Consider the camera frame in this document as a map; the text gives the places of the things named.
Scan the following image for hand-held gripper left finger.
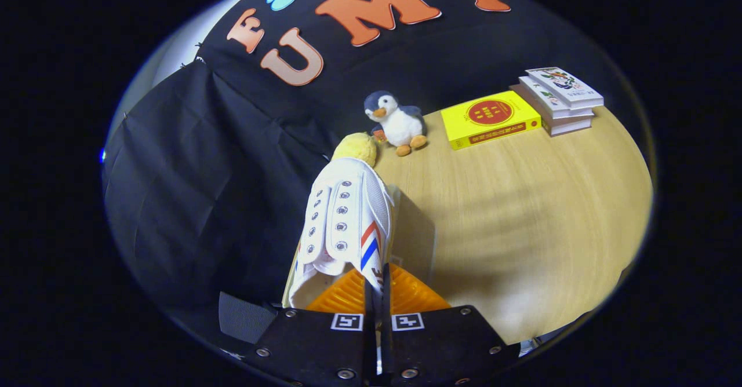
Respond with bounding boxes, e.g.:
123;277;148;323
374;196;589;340
241;265;377;387

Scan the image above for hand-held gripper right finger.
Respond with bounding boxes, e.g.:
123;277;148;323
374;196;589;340
383;262;521;387

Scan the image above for beige fabric storage box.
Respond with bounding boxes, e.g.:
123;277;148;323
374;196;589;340
219;184;437;344

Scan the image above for white canvas shoe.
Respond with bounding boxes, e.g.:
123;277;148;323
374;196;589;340
287;156;398;376

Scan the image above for yellow plush fruit toy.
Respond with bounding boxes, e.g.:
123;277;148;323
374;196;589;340
332;132;378;167

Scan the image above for penguin plush toy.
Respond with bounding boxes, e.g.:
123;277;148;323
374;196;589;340
363;90;428;157

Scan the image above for black backdrop cloth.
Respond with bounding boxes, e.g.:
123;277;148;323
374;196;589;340
103;0;638;330

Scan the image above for yellow book with red label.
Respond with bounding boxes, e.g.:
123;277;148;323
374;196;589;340
441;90;543;151

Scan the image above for brown cover book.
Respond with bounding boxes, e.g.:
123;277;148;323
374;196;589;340
510;84;593;137

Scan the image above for white illustrated book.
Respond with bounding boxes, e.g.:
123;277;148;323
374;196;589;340
526;67;604;109
519;76;595;120

